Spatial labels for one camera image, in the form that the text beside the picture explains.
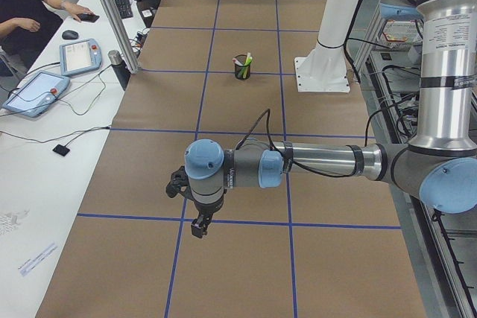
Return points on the black metal water bottle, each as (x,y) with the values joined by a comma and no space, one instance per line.
(119,67)

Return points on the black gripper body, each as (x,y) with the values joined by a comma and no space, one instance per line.
(207,208)

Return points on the teach pendant tablet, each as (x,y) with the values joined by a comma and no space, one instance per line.
(80,57)
(37,95)

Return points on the green highlighter pen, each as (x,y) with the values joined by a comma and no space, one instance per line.
(244,71)

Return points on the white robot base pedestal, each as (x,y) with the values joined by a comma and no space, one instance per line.
(324,69)

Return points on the black mesh pen cup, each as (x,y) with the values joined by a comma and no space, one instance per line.
(241,58)

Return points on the small black square pad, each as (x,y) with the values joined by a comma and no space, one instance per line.
(61,150)

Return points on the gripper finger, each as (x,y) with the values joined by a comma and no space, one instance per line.
(205,220)
(197,227)

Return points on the right teach pendant tablet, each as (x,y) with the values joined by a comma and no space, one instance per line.
(80,57)

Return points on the aluminium frame post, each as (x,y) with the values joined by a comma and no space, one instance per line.
(120,32)

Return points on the left teach pendant tablet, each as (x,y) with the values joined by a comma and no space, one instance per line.
(37,95)

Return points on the red capped white marker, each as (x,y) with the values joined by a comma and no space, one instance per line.
(236,62)

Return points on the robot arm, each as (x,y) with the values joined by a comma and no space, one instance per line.
(437,165)

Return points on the seated person black shirt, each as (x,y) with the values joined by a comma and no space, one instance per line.
(27,26)

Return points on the black keyboard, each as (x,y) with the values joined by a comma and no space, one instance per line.
(124,8)

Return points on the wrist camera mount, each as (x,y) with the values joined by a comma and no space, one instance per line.
(179,184)

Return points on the black computer mouse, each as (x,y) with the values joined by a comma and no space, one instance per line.
(70,35)

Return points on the black smartphone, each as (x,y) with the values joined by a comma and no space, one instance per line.
(86,17)

